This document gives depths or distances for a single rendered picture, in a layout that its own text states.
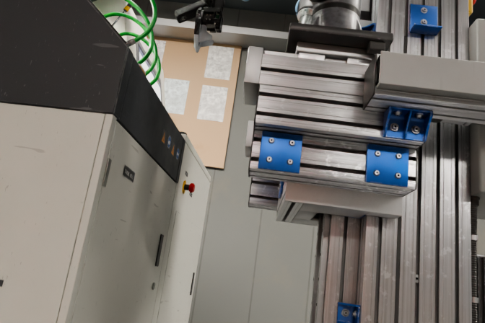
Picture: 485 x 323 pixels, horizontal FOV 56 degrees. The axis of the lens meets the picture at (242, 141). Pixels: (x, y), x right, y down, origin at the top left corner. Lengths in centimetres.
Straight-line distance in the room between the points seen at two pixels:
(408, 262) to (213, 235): 247
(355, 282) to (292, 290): 232
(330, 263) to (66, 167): 66
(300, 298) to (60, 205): 269
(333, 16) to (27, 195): 77
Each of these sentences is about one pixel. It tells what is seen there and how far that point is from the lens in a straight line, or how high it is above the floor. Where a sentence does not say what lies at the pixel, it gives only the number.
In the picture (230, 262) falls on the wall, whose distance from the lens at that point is 349.
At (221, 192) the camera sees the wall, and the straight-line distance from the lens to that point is 355.
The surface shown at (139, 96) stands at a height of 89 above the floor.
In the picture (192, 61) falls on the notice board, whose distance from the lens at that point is 391.
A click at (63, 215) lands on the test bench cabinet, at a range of 99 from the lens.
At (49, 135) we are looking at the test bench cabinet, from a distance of 105.
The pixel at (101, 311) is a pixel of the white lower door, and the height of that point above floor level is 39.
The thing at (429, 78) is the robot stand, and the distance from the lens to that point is 95.
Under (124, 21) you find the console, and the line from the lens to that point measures 198.
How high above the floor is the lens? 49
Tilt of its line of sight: 17 degrees up
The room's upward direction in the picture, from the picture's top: 8 degrees clockwise
